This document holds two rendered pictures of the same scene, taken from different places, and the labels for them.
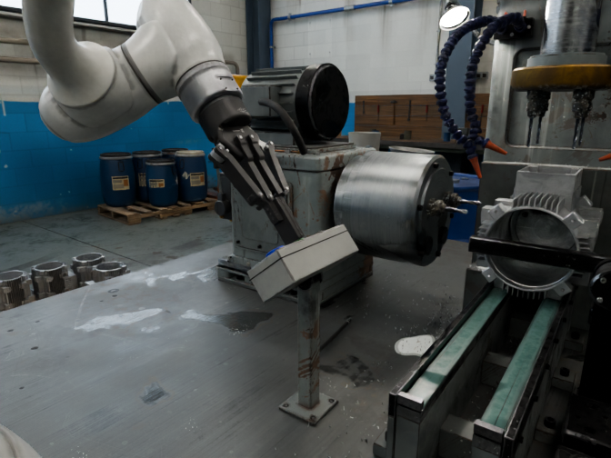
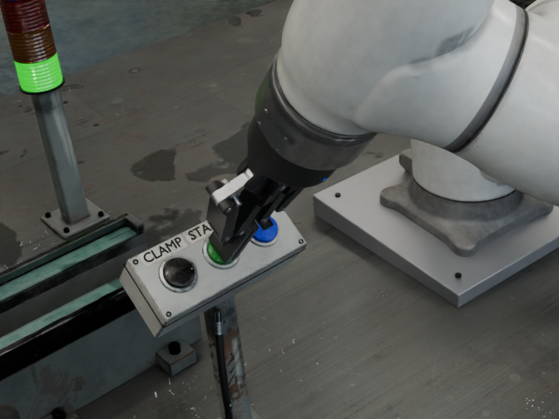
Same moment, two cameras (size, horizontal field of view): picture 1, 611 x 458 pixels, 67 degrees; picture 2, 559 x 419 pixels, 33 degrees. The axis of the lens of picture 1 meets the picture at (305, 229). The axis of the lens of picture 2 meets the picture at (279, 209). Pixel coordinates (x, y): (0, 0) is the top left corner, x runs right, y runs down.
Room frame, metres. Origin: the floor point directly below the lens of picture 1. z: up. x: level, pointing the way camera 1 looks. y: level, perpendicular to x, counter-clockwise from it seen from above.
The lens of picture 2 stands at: (1.34, 0.31, 1.59)
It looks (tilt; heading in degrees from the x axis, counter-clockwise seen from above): 33 degrees down; 199
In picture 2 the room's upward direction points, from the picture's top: 6 degrees counter-clockwise
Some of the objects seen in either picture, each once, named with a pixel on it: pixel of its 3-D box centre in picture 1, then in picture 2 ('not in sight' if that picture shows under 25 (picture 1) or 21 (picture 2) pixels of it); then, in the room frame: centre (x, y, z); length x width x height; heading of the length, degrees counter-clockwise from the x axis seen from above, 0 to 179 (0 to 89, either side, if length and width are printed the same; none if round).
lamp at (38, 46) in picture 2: not in sight; (31, 40); (0.26, -0.39, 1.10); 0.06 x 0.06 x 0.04
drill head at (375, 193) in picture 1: (377, 204); not in sight; (1.08, -0.17, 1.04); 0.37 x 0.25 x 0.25; 55
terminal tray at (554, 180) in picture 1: (547, 187); not in sight; (0.90, -0.48, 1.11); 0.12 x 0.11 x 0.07; 145
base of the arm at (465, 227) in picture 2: not in sight; (456, 182); (0.16, 0.18, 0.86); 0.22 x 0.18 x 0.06; 51
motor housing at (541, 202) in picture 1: (538, 237); not in sight; (0.87, -0.46, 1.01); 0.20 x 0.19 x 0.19; 145
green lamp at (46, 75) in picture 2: not in sight; (38, 70); (0.26, -0.39, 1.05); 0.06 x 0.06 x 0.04
